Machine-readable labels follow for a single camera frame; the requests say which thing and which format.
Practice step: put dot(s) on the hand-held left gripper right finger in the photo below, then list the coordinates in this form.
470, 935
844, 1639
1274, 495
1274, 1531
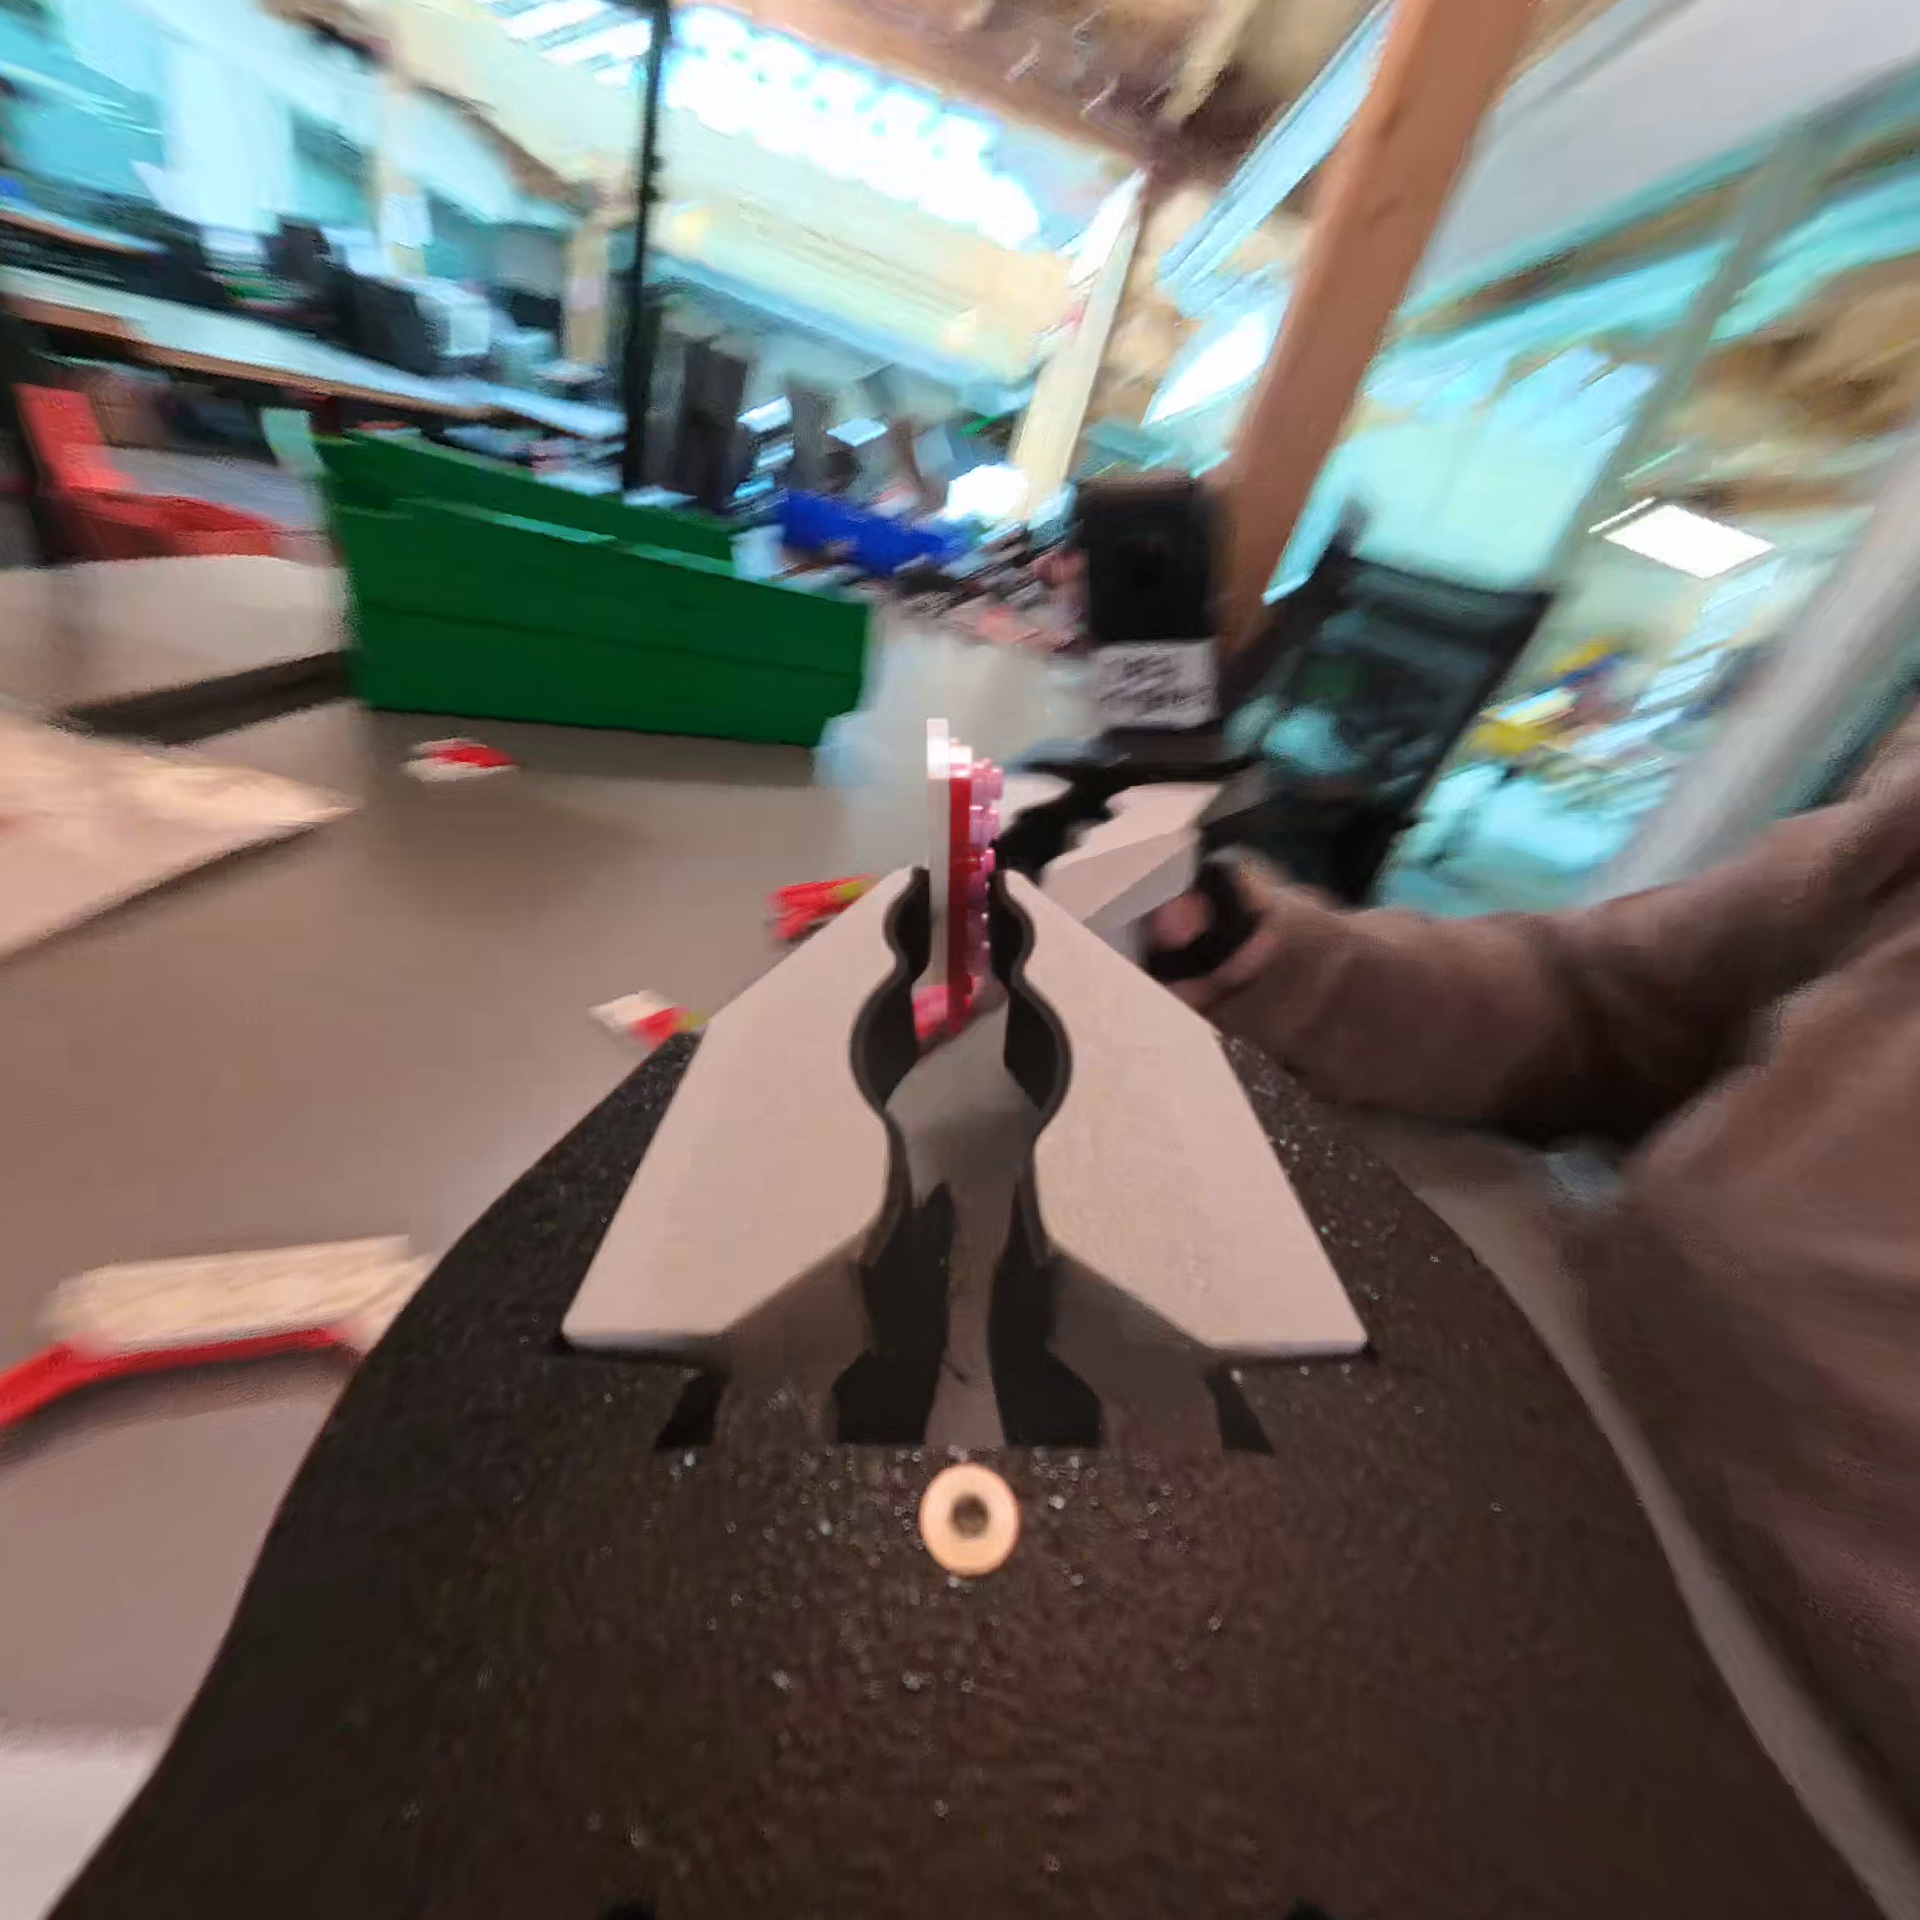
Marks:
1185, 1185

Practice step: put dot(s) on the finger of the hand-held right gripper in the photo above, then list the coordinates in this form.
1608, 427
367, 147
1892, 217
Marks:
1139, 871
1139, 765

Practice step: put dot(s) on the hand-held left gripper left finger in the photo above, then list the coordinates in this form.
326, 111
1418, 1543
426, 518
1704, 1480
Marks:
733, 1170

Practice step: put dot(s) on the red lego strip with flowers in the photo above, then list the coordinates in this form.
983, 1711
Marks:
958, 839

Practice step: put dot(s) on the person's right forearm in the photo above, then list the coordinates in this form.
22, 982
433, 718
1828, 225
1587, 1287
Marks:
1570, 1003

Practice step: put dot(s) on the small red white lego piece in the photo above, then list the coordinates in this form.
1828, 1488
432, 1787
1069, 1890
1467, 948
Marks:
453, 762

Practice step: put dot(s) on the person's right hand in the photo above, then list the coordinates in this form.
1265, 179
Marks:
1299, 972

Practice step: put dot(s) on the blue storage bin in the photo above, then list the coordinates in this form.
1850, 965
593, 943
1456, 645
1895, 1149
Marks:
867, 530

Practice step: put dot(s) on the wooden beam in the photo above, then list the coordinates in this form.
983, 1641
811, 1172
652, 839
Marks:
1380, 272

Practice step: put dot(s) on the green plastic bin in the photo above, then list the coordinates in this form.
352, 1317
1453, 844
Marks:
599, 645

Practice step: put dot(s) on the person's torso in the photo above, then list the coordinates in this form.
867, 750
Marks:
1771, 1424

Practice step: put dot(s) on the laminated paper sheet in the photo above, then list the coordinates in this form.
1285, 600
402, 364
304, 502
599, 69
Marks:
135, 823

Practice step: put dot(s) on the red plastic bin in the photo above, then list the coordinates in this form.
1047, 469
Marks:
135, 518

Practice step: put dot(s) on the long wooden edged desk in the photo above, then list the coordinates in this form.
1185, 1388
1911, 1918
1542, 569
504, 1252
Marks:
300, 364

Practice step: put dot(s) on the red lego heart frame section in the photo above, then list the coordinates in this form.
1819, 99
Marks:
152, 1357

